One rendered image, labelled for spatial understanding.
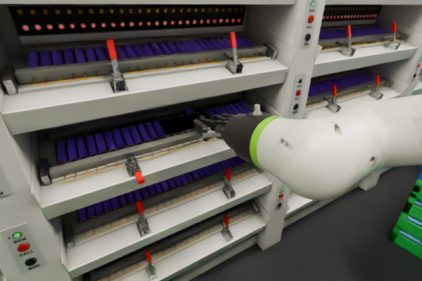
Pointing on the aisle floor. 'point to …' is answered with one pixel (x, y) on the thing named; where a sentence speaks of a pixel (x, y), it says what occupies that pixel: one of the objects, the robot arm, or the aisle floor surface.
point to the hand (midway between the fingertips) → (202, 118)
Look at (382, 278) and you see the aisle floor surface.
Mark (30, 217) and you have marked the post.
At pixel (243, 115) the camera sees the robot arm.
